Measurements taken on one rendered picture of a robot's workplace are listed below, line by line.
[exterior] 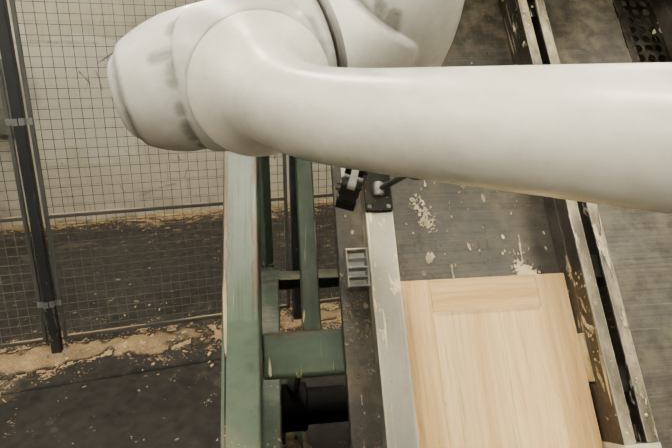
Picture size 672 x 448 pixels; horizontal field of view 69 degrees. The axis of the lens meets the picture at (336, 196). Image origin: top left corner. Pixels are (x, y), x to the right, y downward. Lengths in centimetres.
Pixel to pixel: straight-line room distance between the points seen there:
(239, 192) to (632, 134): 73
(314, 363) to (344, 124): 70
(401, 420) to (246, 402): 24
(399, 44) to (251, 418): 60
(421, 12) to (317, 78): 15
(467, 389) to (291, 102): 71
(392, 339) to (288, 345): 19
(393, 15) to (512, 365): 68
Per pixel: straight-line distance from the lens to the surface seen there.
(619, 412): 95
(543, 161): 21
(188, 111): 36
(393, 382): 84
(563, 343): 97
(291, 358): 90
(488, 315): 92
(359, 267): 86
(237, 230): 85
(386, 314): 85
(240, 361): 82
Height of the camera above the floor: 159
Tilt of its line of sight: 15 degrees down
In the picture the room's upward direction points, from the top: straight up
